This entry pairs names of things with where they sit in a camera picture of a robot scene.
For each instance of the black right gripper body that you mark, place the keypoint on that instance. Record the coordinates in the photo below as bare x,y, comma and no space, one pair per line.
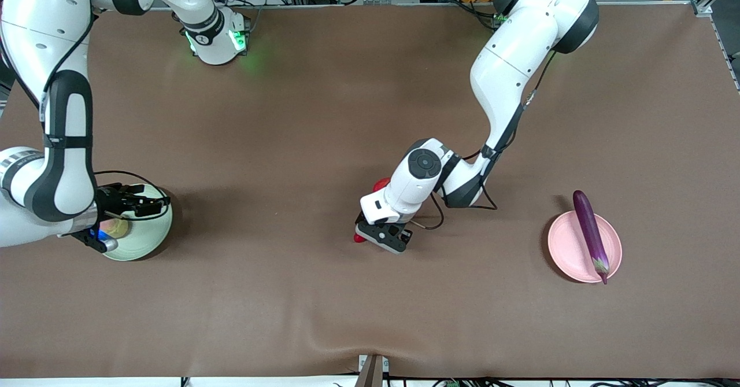
111,201

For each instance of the red pomegranate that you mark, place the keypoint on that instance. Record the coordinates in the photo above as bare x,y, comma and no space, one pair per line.
380,184

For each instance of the yellow-pink peach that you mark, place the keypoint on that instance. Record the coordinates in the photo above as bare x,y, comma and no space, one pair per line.
114,228

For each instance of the long purple eggplant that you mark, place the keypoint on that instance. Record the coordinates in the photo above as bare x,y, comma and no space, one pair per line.
591,233

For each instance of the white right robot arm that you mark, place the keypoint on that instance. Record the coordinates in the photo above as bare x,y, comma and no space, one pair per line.
58,115

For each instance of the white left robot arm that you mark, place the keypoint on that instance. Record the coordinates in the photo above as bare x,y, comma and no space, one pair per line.
520,69

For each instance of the pale green round plate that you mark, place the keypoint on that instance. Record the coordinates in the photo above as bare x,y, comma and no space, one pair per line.
144,236

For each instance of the brown table cover sheet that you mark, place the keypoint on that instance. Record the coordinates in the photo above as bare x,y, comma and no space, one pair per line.
324,294

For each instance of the pink round plate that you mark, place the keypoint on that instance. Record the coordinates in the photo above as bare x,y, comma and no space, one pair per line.
569,245

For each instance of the metal clamp bracket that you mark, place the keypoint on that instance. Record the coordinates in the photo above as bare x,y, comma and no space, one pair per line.
373,371

